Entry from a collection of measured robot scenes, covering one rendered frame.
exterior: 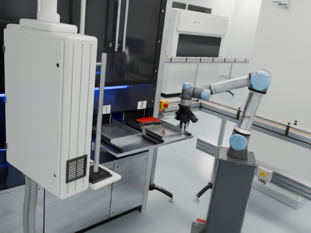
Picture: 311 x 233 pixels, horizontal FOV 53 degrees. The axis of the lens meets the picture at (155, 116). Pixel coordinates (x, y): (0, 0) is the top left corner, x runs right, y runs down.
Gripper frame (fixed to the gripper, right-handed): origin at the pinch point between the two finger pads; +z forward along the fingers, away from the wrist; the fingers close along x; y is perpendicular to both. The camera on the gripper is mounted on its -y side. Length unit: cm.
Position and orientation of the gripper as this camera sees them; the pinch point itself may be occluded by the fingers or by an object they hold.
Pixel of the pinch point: (183, 132)
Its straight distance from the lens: 224.3
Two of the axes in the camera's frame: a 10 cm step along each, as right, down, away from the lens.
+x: -7.2, 1.2, -6.8
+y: -6.9, -2.9, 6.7
